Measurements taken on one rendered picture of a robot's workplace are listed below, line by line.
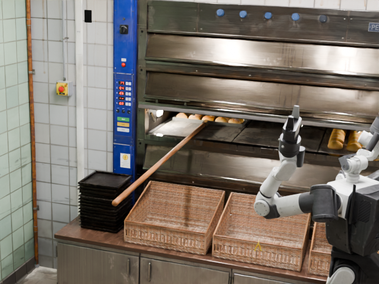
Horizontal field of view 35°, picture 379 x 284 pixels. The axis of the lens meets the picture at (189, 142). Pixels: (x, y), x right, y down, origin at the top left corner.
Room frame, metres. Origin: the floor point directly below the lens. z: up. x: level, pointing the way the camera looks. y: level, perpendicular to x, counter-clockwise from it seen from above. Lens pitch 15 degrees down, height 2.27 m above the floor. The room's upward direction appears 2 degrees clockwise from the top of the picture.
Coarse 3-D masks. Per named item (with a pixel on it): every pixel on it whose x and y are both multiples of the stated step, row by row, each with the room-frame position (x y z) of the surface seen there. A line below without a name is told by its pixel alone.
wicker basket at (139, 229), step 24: (144, 192) 3.95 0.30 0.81; (168, 192) 4.02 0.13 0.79; (192, 192) 3.98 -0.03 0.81; (216, 192) 3.94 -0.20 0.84; (144, 216) 3.97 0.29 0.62; (192, 216) 3.93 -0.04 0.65; (216, 216) 3.73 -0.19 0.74; (144, 240) 3.59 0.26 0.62; (168, 240) 3.55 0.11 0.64; (192, 240) 3.68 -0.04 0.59
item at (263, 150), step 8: (152, 136) 4.11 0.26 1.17; (160, 136) 4.09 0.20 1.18; (168, 136) 4.08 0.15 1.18; (176, 136) 4.09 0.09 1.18; (184, 136) 4.10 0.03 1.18; (192, 144) 4.02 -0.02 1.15; (200, 144) 4.01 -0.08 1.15; (208, 144) 3.99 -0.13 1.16; (216, 144) 3.98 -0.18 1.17; (224, 144) 3.96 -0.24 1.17; (232, 144) 3.94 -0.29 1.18; (240, 144) 3.95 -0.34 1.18; (248, 144) 3.96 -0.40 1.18; (256, 152) 3.90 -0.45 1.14; (264, 152) 3.88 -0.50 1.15; (272, 152) 3.87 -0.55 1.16; (312, 152) 3.82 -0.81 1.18; (320, 152) 3.83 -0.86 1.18; (320, 160) 3.78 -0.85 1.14; (328, 160) 3.76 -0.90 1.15; (336, 160) 3.75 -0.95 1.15; (376, 160) 3.70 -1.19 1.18
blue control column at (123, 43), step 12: (120, 0) 4.14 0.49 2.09; (132, 0) 4.12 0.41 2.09; (120, 12) 4.14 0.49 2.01; (132, 12) 4.12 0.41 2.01; (132, 24) 4.12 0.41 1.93; (120, 36) 4.14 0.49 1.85; (132, 36) 4.12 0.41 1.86; (120, 48) 4.14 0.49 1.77; (132, 48) 4.12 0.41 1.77; (120, 60) 4.14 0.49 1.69; (132, 60) 4.12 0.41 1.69; (120, 72) 4.14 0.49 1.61; (132, 72) 4.12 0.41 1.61; (132, 96) 4.12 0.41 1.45; (132, 108) 4.12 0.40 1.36; (132, 120) 4.12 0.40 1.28; (132, 132) 4.12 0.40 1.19; (120, 144) 4.14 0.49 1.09; (132, 144) 4.12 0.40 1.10; (120, 156) 4.14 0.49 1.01; (132, 156) 4.12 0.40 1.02; (120, 168) 4.14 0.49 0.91; (132, 192) 4.12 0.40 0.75
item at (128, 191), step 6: (204, 126) 4.37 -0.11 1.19; (192, 132) 4.10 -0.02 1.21; (186, 138) 3.95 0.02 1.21; (180, 144) 3.80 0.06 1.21; (174, 150) 3.66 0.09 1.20; (168, 156) 3.54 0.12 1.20; (162, 162) 3.43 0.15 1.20; (150, 168) 3.27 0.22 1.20; (156, 168) 3.32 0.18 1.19; (144, 174) 3.17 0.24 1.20; (150, 174) 3.22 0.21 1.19; (138, 180) 3.07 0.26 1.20; (132, 186) 2.98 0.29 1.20; (126, 192) 2.89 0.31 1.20; (120, 198) 2.81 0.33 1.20; (114, 204) 2.76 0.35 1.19
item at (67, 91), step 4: (60, 80) 4.29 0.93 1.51; (56, 84) 4.24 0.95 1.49; (60, 84) 4.23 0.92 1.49; (64, 84) 4.22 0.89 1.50; (68, 84) 4.21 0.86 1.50; (72, 84) 4.27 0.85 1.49; (56, 88) 4.24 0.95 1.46; (64, 88) 4.22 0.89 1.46; (68, 88) 4.21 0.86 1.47; (72, 88) 4.27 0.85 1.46; (56, 92) 4.24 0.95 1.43; (60, 92) 4.23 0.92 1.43; (64, 92) 4.22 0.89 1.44; (68, 92) 4.21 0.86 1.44; (72, 92) 4.27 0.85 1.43
